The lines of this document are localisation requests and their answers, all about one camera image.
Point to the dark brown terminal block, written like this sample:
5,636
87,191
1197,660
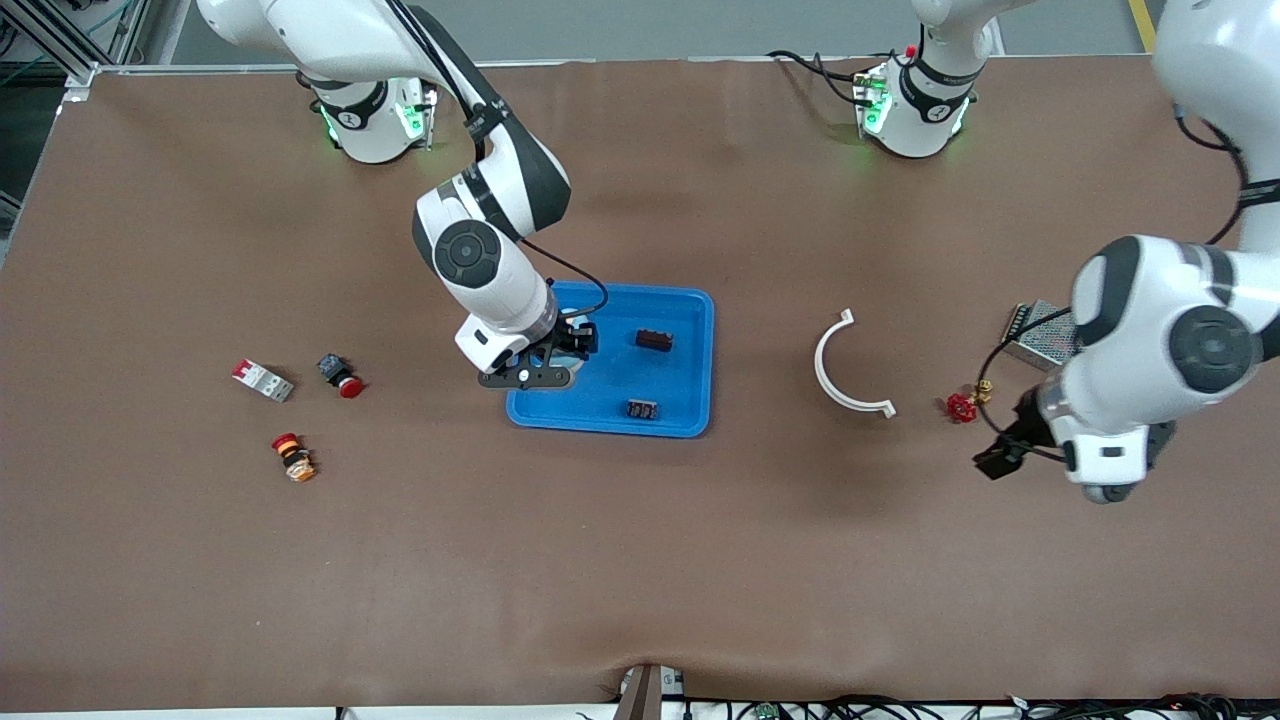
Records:
654,341

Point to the metal mesh power supply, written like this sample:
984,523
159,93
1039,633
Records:
1045,350

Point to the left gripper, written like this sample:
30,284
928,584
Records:
1027,423

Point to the blue plastic tray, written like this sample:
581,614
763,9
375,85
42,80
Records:
690,380

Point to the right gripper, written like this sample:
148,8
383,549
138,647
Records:
572,340

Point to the aluminium frame profile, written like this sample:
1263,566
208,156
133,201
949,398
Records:
70,55

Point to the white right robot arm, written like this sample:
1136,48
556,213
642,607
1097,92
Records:
500,290

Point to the metal table edge bracket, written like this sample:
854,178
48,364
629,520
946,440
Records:
645,695

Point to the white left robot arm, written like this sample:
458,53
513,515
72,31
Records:
1155,290

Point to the black switch red pushbutton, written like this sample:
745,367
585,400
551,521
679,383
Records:
340,376

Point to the white half-round pipe clamp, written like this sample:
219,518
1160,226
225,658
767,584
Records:
818,360

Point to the brown table mat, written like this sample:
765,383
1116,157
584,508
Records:
640,560

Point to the red white circuit breaker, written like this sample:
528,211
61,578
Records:
262,381

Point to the red orange buzzer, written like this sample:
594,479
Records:
294,458

